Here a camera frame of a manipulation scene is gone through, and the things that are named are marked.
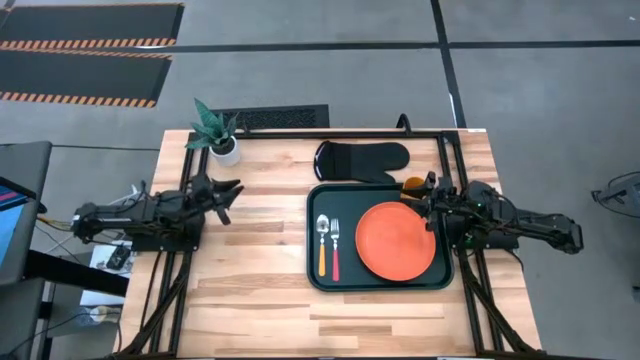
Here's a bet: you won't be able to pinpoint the black desk crossbar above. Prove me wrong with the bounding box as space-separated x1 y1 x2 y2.
23 248 131 298

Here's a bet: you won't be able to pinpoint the white paper sheet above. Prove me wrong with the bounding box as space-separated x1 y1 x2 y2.
79 241 137 308

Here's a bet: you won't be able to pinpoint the grey stand base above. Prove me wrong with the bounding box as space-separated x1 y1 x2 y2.
590 170 640 220

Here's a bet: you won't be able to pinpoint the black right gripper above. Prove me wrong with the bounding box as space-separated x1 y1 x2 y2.
400 185 460 232

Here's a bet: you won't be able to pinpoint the white plant pot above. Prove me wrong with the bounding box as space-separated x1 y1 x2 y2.
208 135 242 168

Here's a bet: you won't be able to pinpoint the green snake plant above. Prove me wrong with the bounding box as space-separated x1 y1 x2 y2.
184 97 241 151

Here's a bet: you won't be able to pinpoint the orange-handled metal spoon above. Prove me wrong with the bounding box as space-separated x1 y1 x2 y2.
315 213 332 278

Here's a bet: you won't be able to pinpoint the black aluminium table frame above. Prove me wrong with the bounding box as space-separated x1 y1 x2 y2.
113 126 547 359

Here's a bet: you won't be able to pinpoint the black floor vent grille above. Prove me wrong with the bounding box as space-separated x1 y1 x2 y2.
211 103 332 131

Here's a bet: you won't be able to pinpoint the orange plastic cup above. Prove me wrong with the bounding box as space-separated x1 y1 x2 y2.
401 175 427 194

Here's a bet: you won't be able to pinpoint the blue screen monitor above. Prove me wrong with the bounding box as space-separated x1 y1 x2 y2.
0 176 27 272

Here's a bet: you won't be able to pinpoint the dark green plastic tray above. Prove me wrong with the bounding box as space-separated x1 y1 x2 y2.
305 181 456 293

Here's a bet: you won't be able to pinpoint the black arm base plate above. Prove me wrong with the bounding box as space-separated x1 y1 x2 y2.
129 219 205 254
446 219 522 252

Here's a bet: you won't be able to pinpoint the small black device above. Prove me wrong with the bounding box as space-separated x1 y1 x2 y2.
105 242 133 272

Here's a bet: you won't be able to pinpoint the loose floor cables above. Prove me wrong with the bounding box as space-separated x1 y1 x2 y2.
36 211 132 247

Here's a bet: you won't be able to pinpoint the black oven mitt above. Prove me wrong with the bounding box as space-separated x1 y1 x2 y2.
312 140 412 184

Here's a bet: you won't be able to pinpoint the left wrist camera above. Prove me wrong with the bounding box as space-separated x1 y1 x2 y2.
190 171 214 192

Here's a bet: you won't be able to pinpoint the orange plastic plate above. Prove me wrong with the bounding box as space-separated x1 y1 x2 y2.
354 200 438 283

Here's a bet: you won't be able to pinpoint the red-handled metal fork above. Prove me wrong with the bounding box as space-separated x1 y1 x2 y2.
329 217 342 283

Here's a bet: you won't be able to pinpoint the black hazard-striped floor mat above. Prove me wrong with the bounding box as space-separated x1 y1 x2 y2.
0 2 186 51
0 49 174 110

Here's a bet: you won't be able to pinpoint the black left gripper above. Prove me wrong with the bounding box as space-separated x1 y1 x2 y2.
191 178 246 227

